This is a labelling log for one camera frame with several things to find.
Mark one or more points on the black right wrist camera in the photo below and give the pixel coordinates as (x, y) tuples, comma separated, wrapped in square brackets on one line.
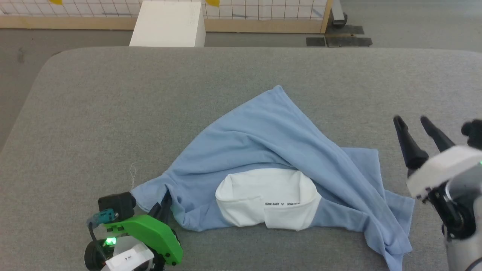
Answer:
[(474, 133)]

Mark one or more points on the large black floor mat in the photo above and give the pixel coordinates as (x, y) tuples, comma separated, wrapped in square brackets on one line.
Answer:
[(348, 37)]

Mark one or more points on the small black floor mat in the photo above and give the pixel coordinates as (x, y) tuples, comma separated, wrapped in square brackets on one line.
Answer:
[(315, 41)]

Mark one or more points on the white box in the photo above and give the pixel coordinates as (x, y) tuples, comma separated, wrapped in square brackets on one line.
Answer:
[(167, 26)]

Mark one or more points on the grey metal partition leg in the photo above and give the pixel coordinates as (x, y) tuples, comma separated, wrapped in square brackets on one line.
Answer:
[(339, 13)]

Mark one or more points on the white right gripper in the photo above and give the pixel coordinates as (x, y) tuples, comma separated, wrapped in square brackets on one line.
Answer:
[(437, 169)]

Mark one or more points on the light blue and white garment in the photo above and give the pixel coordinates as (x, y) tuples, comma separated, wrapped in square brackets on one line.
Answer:
[(271, 143)]

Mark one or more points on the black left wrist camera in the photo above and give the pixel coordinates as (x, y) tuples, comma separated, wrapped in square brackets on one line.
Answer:
[(118, 205)]

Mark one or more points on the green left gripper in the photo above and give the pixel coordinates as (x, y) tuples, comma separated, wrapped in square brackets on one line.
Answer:
[(154, 233)]

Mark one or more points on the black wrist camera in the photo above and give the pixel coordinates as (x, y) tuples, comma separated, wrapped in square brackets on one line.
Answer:
[(474, 133), (118, 205)]

